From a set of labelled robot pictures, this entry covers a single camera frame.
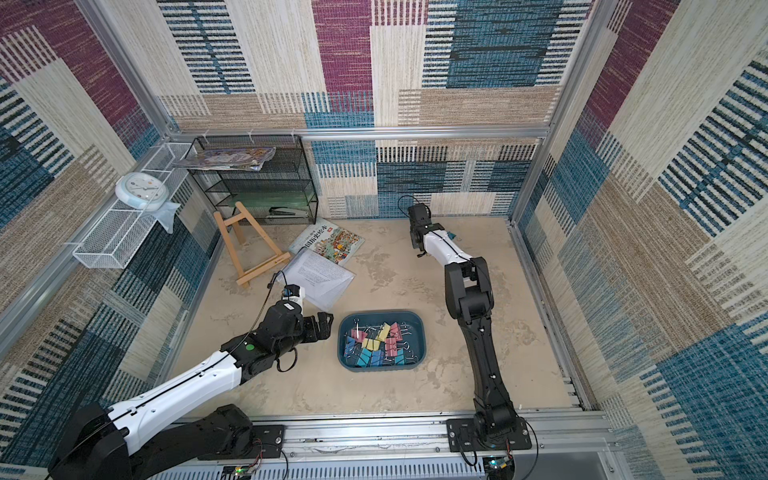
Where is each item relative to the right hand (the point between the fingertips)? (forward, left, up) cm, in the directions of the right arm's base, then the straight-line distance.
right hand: (428, 231), depth 110 cm
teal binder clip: (-44, +22, -4) cm, 50 cm away
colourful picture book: (0, +36, -5) cm, 37 cm away
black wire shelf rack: (+10, +53, +12) cm, 55 cm away
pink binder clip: (-37, +13, -3) cm, 39 cm away
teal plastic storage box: (-39, +6, -4) cm, 40 cm away
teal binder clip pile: (-45, +11, -3) cm, 46 cm away
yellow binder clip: (-41, +20, -3) cm, 45 cm away
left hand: (-36, +33, +6) cm, 50 cm away
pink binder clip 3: (-43, +14, -2) cm, 45 cm away
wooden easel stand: (-11, +64, +17) cm, 67 cm away
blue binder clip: (-44, +18, -4) cm, 48 cm away
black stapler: (+6, +54, +5) cm, 54 cm away
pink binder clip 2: (-39, +23, -2) cm, 45 cm away
